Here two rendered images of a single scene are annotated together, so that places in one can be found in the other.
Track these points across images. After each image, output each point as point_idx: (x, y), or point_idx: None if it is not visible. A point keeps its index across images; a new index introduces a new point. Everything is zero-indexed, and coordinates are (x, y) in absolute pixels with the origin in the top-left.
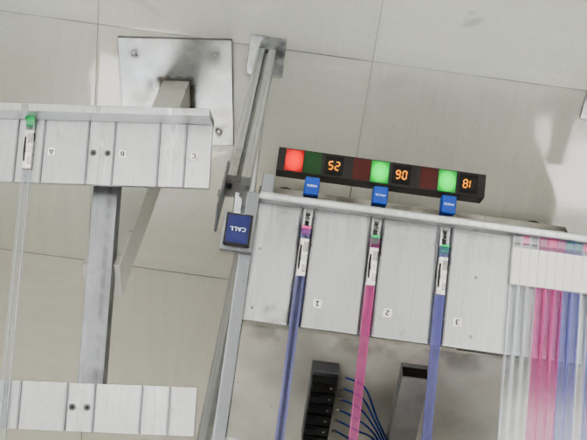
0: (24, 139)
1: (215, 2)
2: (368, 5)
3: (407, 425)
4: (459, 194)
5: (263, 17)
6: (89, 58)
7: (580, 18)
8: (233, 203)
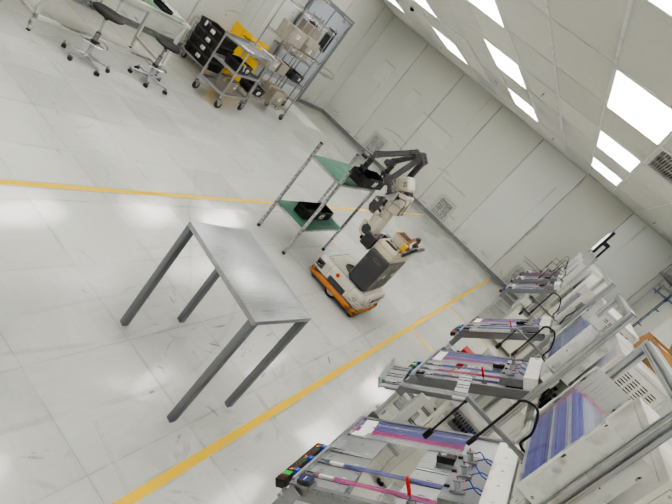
0: (388, 380)
1: (323, 440)
2: (340, 418)
3: (467, 419)
4: (417, 363)
5: (332, 436)
6: None
7: (361, 395)
8: (391, 444)
